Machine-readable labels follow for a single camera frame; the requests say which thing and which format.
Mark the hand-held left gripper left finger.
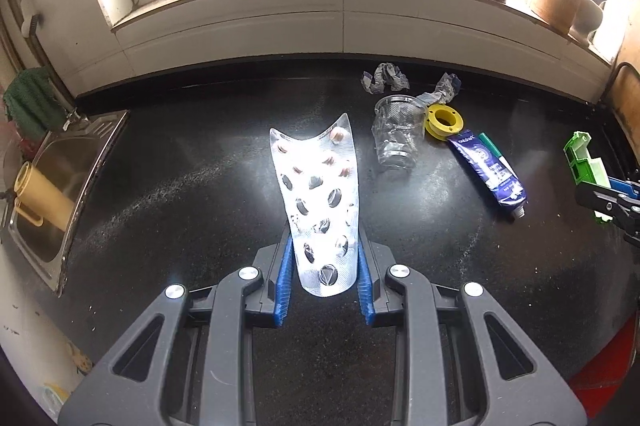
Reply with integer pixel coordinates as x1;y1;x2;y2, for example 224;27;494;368
59;236;293;426

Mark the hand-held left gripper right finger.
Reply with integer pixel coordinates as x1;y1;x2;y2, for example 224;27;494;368
357;238;587;426

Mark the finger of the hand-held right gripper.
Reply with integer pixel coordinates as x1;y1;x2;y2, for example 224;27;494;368
607;177;640;203
574;182;640;227

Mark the green plastic clip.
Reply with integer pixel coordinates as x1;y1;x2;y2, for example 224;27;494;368
563;131;613;221

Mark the silver pill blister pack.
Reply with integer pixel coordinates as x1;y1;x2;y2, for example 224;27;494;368
268;112;362;297

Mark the red bin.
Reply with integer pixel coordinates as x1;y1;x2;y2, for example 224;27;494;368
570;326;636;391

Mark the wooden cutting board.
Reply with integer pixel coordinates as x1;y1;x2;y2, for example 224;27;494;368
602;66;640;147

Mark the green marker pen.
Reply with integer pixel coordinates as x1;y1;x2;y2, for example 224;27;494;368
477;132;516;174

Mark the dark blue toothpaste tube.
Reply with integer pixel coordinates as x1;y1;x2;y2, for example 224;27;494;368
446;133;529;219

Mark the clear plastic cup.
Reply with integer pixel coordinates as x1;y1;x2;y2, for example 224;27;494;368
372;94;426;169

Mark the white ceramic jug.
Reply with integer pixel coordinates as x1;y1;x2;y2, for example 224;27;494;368
570;0;608;46

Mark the yellow tape spool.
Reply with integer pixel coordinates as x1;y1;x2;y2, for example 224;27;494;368
425;104;466;141

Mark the twisted silver plastic wrapper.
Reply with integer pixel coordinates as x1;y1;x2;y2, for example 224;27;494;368
415;73;461;107

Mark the crumpled white foil wrapper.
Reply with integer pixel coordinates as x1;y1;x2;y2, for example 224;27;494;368
361;62;411;94

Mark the yellow plastic cup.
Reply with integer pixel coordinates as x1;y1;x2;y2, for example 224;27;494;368
12;161;76;231

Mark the stainless steel sink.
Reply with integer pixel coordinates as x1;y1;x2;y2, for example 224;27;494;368
2;108;132;297

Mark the green cloth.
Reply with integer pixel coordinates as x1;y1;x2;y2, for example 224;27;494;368
2;68;63;141

